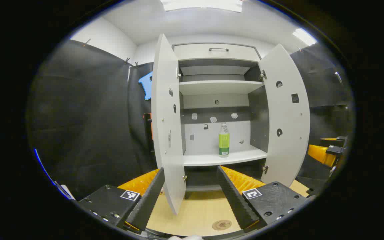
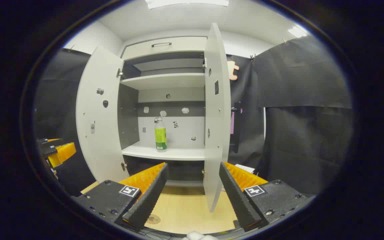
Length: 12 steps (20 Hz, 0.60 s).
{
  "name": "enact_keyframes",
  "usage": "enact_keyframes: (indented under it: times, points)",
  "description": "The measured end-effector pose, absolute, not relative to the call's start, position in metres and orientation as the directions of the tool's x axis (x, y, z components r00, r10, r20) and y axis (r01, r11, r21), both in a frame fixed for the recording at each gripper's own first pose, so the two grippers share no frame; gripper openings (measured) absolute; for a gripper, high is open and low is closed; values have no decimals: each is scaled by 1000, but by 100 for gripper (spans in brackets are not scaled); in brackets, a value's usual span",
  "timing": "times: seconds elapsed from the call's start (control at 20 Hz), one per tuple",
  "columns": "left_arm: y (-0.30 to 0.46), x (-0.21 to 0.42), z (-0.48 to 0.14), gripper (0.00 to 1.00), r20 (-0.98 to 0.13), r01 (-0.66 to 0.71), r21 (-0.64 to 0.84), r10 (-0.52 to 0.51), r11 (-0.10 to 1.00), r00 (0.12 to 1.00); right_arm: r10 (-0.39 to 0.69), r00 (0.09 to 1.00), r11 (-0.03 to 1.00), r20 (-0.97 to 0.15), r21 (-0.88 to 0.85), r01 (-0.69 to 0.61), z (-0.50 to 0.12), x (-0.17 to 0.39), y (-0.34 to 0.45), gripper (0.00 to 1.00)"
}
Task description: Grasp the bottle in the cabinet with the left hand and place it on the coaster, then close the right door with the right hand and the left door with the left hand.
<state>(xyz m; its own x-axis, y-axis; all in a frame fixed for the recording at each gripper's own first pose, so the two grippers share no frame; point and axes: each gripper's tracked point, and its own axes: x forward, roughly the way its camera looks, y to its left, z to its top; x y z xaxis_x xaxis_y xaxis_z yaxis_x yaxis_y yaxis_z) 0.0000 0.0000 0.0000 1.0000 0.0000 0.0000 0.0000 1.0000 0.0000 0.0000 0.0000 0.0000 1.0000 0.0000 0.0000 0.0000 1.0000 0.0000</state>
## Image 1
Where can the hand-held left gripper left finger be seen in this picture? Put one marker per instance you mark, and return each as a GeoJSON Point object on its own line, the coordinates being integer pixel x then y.
{"type": "Point", "coordinates": [147, 203]}

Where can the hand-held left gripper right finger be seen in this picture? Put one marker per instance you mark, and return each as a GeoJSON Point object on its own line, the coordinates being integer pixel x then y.
{"type": "Point", "coordinates": [235, 200]}

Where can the white cabinet door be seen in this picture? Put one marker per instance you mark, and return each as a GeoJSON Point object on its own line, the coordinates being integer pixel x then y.
{"type": "Point", "coordinates": [165, 100]}
{"type": "Point", "coordinates": [288, 116]}

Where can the white cabinet drawer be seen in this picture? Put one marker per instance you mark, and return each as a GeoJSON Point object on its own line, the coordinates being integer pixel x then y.
{"type": "Point", "coordinates": [192, 53]}

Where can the white cabinet with grey interior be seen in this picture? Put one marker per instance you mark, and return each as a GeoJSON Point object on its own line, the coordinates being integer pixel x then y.
{"type": "Point", "coordinates": [212, 88]}

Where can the green label clear bottle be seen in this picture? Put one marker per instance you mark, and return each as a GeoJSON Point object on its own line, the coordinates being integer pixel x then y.
{"type": "Point", "coordinates": [224, 143]}

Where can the ceiling light panel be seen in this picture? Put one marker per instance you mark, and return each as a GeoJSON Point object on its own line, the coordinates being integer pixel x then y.
{"type": "Point", "coordinates": [304, 36]}
{"type": "Point", "coordinates": [202, 5]}

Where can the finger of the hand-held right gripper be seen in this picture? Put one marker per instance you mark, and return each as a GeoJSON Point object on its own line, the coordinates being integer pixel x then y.
{"type": "Point", "coordinates": [320, 154]}
{"type": "Point", "coordinates": [328, 142]}

